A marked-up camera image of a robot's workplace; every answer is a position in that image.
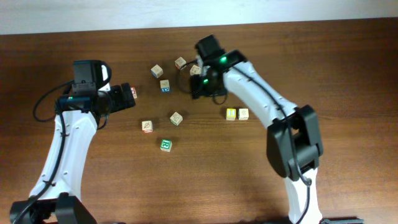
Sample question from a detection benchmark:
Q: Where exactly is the yellow letter wooden block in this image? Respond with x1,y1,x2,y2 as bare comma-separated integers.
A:
226,108,236,121

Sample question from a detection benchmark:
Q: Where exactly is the leaf picture wooden block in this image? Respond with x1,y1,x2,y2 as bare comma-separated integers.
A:
142,121,154,133

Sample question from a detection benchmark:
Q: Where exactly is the plain white wooden block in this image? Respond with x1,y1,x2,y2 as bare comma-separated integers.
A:
238,108,249,120

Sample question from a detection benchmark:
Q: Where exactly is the green sided picture block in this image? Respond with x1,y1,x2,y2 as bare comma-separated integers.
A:
170,112,183,126

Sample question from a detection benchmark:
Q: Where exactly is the green letter R block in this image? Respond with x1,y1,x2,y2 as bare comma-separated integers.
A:
160,139,172,152

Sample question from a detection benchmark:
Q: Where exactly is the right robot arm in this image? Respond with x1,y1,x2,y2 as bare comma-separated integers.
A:
190,35,323,223

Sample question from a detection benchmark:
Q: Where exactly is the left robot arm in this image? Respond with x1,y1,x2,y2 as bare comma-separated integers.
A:
10,60,136,224

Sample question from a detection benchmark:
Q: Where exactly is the red letter A block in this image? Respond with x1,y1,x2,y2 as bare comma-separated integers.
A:
131,87,137,99

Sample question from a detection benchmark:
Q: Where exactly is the animal picture wooden block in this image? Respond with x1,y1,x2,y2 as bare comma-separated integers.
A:
190,65,201,76

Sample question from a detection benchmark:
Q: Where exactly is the red sided wooden block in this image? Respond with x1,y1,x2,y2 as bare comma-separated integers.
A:
175,57,187,70

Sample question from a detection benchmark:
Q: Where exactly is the blue sided wooden block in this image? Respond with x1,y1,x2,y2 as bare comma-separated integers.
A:
150,65,164,78

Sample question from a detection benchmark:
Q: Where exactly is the number four blue block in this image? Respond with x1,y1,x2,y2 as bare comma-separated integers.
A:
160,80,170,93

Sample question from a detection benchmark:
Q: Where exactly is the black base bracket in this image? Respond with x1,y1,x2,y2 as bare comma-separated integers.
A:
320,218,364,224

